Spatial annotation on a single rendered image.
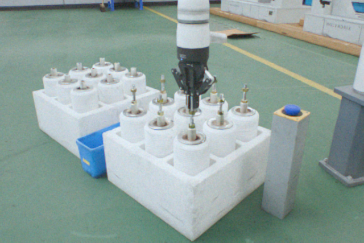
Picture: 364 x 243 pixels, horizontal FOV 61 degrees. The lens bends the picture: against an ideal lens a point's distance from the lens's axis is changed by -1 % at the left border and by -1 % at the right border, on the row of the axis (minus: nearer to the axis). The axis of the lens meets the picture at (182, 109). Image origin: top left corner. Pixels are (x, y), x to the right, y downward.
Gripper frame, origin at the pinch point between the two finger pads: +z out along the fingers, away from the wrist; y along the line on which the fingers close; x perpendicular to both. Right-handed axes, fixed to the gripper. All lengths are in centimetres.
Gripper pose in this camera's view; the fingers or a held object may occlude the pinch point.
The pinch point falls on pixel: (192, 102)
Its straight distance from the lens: 77.6
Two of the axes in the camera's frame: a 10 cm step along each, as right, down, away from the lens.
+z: 0.0, 9.2, 4.0
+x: 7.0, -2.8, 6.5
